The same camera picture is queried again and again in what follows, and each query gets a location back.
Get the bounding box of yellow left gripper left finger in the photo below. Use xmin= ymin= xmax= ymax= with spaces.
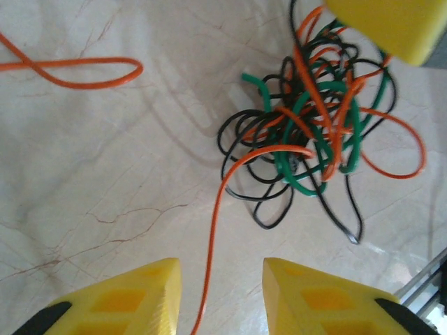
xmin=19 ymin=257 xmax=182 ymax=335

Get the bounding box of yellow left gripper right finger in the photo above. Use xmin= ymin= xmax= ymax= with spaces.
xmin=261 ymin=257 xmax=439 ymax=335

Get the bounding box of thin black cable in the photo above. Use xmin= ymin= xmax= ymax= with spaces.
xmin=217 ymin=55 xmax=298 ymax=230
xmin=288 ymin=0 xmax=398 ymax=245

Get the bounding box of thin orange cable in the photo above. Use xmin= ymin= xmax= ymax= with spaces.
xmin=0 ymin=31 xmax=145 ymax=90
xmin=190 ymin=5 xmax=427 ymax=335

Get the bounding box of green cable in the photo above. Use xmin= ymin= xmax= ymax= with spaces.
xmin=241 ymin=20 xmax=390 ymax=198

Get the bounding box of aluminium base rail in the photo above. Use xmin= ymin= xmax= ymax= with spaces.
xmin=394 ymin=246 xmax=447 ymax=335

